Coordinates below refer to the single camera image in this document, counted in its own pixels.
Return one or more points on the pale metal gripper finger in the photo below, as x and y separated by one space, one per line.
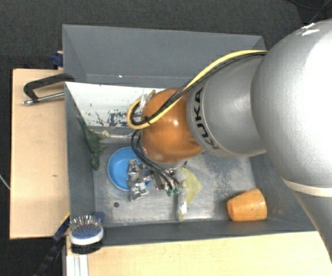
134 169
138 192

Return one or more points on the blue bowl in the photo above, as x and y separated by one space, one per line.
117 165

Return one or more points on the pale yellow cloth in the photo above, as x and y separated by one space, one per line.
193 184

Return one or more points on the green toy dinosaur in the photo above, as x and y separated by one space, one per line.
93 142

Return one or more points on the white and blue hairbrush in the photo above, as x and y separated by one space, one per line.
86 232

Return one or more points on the orange cup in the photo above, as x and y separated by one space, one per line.
247 206

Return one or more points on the brown cardboard board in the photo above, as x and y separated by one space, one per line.
36 160

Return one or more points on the grey metal bin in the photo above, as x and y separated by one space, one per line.
154 53

